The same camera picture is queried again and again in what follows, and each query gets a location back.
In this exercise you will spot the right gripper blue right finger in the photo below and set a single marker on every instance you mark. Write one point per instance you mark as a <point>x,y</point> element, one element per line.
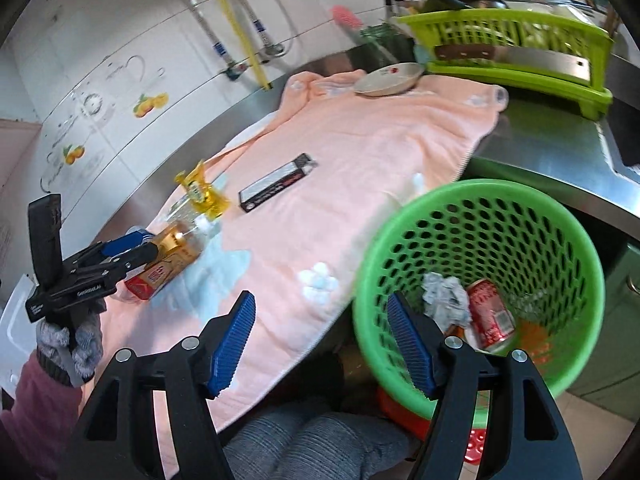
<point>418,339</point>

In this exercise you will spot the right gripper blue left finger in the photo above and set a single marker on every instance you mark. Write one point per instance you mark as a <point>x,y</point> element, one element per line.
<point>231,345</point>

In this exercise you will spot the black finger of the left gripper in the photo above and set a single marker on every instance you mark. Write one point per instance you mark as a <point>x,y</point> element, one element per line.
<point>135,258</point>

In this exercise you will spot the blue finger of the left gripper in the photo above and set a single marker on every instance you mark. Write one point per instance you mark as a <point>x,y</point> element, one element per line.
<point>134,241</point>

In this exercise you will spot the red cigarette pack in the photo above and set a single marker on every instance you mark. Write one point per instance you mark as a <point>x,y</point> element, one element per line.
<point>156,275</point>

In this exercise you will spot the grey paper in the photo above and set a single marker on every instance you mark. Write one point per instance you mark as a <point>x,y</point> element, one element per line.
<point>445,301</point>

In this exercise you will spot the amber tea bottle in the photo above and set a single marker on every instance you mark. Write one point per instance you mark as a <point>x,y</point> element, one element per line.
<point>183,241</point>

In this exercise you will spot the red soda can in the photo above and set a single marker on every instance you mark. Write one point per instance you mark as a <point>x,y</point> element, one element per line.
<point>491,320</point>

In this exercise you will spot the yellow plastic wrapper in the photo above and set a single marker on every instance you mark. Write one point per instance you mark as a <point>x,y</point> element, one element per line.
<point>203,196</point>

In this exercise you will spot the orange snack packet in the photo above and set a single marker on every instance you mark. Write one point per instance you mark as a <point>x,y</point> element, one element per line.
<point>535,341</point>

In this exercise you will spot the black toothpaste box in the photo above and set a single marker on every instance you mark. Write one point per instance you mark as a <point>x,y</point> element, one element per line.
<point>276,182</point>

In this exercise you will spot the pink sleeved left forearm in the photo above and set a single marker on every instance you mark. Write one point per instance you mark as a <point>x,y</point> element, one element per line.
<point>36,430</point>

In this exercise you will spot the grey gloved left hand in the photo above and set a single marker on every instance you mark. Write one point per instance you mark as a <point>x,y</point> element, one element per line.
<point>70,357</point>

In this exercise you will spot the grey trousered leg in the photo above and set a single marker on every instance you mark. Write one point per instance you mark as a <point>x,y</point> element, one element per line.
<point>307,441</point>

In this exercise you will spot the green plastic waste basket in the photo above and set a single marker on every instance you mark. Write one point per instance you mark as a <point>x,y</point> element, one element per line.
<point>529,269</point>

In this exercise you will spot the pink flower towel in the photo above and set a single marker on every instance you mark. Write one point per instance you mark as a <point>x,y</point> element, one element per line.
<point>299,253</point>

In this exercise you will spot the steel water pipe left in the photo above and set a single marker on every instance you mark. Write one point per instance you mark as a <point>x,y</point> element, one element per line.
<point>234,70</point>

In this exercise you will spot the steel water pipe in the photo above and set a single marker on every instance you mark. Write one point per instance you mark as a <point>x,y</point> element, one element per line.
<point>234,70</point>
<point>270,49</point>

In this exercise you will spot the steel water pipe right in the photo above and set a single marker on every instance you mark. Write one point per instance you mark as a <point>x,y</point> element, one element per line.
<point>270,49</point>

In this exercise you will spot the white ceramic plate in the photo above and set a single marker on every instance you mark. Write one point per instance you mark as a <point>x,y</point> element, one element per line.
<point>389,80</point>

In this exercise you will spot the dark green glass jar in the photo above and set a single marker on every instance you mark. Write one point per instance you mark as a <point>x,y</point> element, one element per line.
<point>386,45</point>

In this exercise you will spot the pink bottle brush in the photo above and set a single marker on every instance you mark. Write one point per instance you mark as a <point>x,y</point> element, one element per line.
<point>353,26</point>

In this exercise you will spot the green dish rack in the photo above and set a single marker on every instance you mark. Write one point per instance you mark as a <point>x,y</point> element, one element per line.
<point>519,28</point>

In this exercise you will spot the cleaver with wooden handle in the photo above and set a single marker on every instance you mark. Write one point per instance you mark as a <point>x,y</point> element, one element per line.
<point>572,67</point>

